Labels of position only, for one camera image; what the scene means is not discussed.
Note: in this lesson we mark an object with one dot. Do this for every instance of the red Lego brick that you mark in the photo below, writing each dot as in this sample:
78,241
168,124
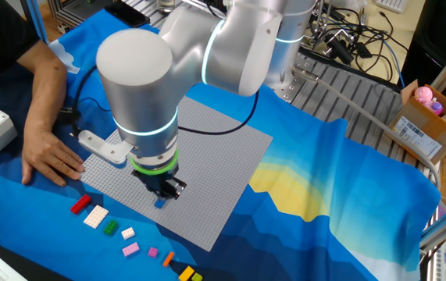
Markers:
80,204

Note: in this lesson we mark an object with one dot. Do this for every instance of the clear drinking glass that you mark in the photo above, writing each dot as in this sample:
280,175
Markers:
166,4

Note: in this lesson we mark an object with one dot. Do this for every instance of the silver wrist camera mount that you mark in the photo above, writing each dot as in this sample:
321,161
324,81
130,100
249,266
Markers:
101,147

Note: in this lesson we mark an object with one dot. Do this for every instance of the blue Lego brick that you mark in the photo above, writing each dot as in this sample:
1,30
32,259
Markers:
160,204

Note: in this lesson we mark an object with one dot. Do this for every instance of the cardboard box with label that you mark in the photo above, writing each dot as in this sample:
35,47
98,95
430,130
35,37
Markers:
441,134

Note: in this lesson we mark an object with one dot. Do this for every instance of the lime green Lego brick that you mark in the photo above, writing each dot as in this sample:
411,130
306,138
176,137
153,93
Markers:
197,277

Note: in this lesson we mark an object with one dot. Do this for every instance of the light pink Lego brick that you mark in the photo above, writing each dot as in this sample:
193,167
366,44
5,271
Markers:
130,249

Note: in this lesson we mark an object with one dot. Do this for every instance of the yellow Lego brick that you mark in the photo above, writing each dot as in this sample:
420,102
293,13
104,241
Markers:
186,274

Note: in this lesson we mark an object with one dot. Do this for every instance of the aluminium frame bar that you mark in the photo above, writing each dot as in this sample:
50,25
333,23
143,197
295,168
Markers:
445,224

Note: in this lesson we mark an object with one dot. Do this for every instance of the orange Lego brick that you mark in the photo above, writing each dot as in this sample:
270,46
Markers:
168,259

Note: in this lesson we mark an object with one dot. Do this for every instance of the white keyboard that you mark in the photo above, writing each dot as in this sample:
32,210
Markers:
392,4

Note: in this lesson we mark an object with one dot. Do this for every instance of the black aluminium frame rail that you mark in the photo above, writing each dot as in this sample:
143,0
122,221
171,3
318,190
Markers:
70,13

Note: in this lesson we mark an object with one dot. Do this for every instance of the black cabinet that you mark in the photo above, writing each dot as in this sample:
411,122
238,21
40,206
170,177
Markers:
437,35

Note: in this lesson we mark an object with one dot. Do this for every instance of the person's left hand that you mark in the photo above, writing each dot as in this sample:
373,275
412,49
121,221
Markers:
45,154

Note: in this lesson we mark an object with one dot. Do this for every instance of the small white Lego brick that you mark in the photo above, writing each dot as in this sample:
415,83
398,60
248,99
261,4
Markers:
128,233

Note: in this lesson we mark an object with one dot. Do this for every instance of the small magenta Lego brick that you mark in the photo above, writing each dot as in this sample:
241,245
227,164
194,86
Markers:
152,252

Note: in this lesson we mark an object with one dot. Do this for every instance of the blue mountain print tablecloth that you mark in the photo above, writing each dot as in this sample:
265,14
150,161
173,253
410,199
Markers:
324,164

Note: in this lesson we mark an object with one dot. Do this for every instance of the person's left forearm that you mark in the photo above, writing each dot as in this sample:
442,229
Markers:
47,97

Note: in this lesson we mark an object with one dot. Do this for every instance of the pink pig toy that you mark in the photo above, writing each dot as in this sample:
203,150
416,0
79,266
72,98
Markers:
423,93

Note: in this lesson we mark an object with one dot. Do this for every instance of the large white Lego plate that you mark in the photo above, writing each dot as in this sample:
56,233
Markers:
96,216

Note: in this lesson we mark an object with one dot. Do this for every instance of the black smartphone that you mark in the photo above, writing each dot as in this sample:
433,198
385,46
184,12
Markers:
127,13

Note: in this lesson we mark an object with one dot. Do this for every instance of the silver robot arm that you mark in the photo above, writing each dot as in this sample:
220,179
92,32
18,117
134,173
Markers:
140,78

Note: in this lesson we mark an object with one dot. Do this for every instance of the pink purple toy bottle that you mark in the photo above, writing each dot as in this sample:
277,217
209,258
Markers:
436,108

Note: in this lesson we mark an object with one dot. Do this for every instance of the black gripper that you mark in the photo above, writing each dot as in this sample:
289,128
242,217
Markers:
158,185

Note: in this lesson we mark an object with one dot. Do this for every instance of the grey Lego baseplate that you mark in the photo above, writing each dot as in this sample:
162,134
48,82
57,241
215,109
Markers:
215,175

